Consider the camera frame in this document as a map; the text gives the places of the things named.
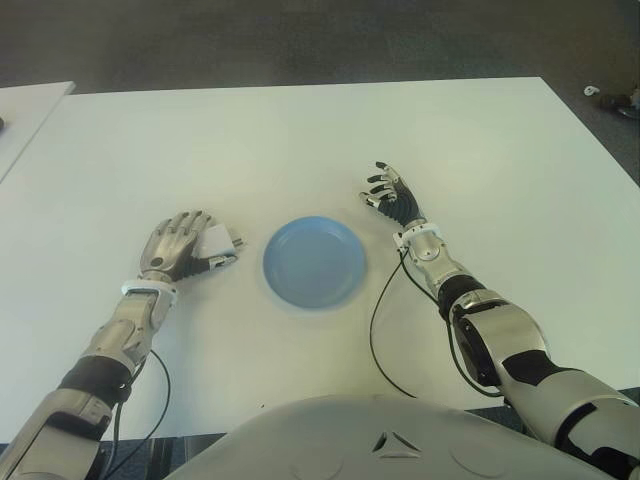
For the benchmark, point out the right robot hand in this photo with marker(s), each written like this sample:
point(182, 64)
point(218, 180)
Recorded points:
point(402, 205)

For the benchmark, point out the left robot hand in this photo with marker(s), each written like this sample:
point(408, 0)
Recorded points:
point(167, 245)

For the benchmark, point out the white charger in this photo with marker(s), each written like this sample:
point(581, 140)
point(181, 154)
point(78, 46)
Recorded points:
point(217, 242)

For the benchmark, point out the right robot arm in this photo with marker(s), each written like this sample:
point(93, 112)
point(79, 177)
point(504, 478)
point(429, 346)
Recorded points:
point(505, 330)

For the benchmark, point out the blue plate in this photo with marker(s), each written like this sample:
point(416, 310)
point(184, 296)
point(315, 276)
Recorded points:
point(314, 262)

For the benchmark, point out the white side table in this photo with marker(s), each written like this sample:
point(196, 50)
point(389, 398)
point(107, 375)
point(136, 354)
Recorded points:
point(27, 115)

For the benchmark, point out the small white floor object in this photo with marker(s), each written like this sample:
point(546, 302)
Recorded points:
point(591, 90)

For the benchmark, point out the grey robot torso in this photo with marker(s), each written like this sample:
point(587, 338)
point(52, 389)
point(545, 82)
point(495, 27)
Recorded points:
point(350, 440)

